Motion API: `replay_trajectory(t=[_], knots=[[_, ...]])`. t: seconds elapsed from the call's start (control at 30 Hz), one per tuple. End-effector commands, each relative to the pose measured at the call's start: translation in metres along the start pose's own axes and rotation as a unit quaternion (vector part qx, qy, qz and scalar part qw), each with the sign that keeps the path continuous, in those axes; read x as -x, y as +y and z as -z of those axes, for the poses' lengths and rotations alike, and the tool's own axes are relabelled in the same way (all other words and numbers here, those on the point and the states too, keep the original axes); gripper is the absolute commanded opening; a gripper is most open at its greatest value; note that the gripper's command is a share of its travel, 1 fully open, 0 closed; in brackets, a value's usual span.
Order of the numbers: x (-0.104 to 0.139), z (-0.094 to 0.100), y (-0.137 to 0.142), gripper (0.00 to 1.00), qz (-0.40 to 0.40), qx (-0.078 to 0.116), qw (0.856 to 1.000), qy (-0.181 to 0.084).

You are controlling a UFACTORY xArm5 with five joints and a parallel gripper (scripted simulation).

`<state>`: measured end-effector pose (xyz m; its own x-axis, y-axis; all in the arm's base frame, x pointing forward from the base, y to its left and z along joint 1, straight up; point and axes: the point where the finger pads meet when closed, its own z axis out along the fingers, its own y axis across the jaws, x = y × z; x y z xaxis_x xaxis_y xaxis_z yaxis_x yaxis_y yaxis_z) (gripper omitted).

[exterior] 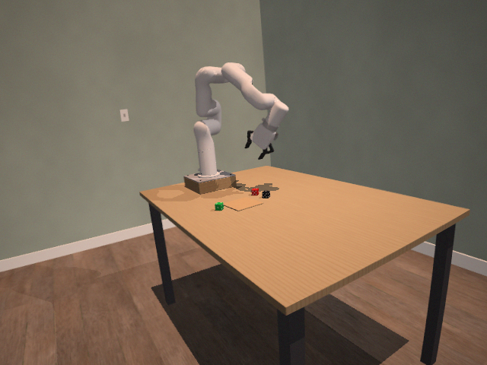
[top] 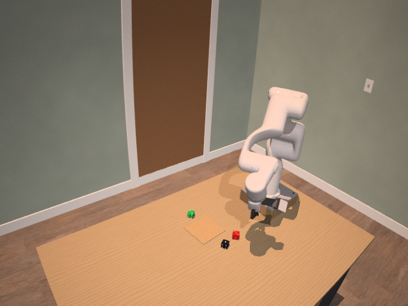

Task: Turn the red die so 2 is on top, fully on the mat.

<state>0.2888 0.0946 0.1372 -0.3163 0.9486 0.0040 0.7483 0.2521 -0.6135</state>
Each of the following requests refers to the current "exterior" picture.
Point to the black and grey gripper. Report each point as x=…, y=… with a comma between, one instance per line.
x=261, y=137

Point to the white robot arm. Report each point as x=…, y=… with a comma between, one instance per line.
x=204, y=129

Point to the tan flat mat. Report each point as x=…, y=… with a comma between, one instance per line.
x=242, y=203

